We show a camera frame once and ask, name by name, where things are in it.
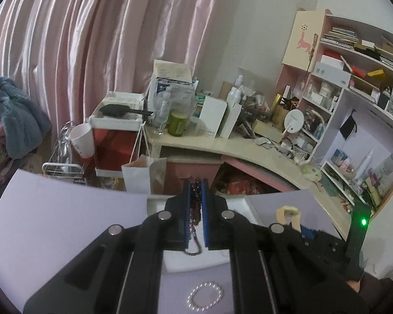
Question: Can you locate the dark red bead necklace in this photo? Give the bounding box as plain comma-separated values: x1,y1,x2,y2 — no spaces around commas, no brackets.
183,176,204,256

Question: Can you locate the white pearl bracelet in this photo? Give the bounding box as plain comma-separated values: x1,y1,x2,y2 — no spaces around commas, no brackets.
186,281,224,312

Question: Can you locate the cream wide bangle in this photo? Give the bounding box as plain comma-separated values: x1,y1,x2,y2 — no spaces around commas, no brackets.
275,206,302,233

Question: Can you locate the white jewelry tray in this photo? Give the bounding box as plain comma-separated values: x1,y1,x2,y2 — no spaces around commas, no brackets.
163,196,262,274

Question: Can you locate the white paper gift bag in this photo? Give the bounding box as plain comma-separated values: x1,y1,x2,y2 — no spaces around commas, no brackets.
121,123,167,194

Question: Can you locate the green glass jar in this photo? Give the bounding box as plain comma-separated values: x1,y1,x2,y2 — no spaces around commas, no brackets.
167,110,189,137

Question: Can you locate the red storage box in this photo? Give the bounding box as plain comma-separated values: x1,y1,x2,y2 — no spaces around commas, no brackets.
93,128,138,178

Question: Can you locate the white carton box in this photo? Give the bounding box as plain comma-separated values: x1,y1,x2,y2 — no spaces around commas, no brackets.
199,96,227,137

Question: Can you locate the black pouch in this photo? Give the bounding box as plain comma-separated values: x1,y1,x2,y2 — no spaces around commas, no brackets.
339,109,358,140

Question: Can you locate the clear plastic bag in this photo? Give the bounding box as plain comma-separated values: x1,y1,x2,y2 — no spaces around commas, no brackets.
152,86,196,134

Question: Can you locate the white paper cup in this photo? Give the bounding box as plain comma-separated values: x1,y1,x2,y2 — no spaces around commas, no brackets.
69,123,95,159

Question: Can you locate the round white mirror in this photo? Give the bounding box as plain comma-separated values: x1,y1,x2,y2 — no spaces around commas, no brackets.
283,109,304,135

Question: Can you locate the black hairbrush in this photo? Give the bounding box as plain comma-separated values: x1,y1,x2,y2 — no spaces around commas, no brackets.
99,104,154,118

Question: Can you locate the pink white shelf unit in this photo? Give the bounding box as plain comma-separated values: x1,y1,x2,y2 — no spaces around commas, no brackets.
275,9,393,211

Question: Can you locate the blue fleece blanket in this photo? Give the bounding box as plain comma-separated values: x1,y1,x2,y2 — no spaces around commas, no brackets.
0,76,52,159

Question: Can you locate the pink curtain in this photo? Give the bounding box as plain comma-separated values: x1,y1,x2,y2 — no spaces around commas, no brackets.
0,0,222,129

